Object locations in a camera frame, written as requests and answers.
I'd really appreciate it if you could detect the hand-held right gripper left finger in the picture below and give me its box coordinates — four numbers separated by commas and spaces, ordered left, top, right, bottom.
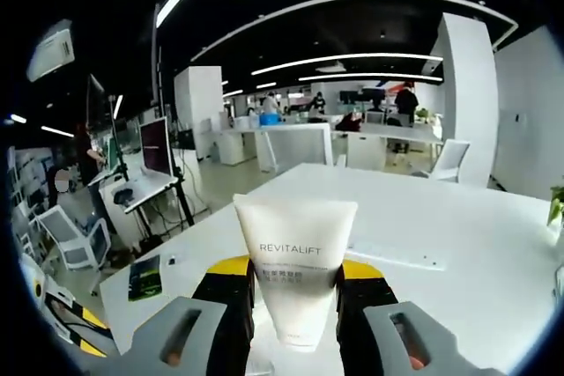
117, 254, 257, 376

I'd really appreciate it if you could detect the potted green plant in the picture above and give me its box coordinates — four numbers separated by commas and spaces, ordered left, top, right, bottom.
545, 185, 564, 228

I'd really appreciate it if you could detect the white square pillar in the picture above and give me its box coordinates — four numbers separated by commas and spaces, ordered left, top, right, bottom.
429, 12, 499, 179
174, 66, 225, 159

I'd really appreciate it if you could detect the white mesh office chair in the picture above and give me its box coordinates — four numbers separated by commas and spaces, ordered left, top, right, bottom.
34, 203, 112, 272

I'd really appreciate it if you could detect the dark computer monitor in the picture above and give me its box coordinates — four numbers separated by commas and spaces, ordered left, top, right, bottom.
138, 116, 174, 178

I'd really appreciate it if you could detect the white plastic chair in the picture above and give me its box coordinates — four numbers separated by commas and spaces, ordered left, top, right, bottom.
416, 138, 471, 183

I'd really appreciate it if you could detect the white panel desk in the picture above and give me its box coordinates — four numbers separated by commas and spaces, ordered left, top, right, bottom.
222, 122, 334, 173

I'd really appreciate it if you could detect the ceiling air conditioner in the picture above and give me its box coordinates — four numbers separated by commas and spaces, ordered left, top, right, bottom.
25, 18, 76, 83

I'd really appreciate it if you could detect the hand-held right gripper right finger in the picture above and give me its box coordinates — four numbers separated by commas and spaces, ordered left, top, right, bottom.
336, 259, 491, 376

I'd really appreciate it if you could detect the green black skincare packet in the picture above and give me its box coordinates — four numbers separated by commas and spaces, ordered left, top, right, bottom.
127, 254, 162, 302

